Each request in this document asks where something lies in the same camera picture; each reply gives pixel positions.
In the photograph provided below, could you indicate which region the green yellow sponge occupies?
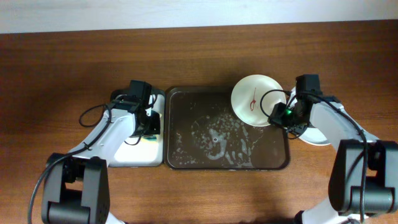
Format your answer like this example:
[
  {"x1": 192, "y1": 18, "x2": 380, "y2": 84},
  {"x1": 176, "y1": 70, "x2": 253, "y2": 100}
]
[{"x1": 140, "y1": 135, "x2": 157, "y2": 144}]

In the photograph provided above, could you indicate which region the pale green plate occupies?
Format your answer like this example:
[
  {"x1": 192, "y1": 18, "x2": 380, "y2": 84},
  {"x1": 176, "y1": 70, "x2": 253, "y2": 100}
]
[{"x1": 290, "y1": 88, "x2": 348, "y2": 148}]

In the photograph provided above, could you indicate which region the cream white plate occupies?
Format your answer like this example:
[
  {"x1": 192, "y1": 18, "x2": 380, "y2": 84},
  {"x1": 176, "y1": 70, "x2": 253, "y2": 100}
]
[{"x1": 231, "y1": 75, "x2": 286, "y2": 127}]

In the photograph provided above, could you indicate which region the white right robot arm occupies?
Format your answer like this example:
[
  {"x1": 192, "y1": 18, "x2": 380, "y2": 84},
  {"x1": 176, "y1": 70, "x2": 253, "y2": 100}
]
[{"x1": 268, "y1": 96, "x2": 397, "y2": 223}]

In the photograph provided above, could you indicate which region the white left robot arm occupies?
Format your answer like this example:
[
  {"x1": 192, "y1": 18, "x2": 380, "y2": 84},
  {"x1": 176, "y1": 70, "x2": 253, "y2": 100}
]
[{"x1": 40, "y1": 99, "x2": 165, "y2": 223}]

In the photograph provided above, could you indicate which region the small white black-rimmed tray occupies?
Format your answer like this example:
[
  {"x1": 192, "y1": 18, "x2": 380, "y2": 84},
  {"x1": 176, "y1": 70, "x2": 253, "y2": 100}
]
[{"x1": 109, "y1": 89, "x2": 165, "y2": 167}]

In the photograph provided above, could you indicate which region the large brown tray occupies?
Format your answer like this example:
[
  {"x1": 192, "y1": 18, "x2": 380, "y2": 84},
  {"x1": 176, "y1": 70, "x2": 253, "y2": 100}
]
[{"x1": 163, "y1": 86, "x2": 290, "y2": 170}]

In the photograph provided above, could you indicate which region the right black cable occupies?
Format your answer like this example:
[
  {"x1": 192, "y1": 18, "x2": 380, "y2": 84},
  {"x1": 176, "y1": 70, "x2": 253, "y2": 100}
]
[{"x1": 259, "y1": 89, "x2": 293, "y2": 119}]

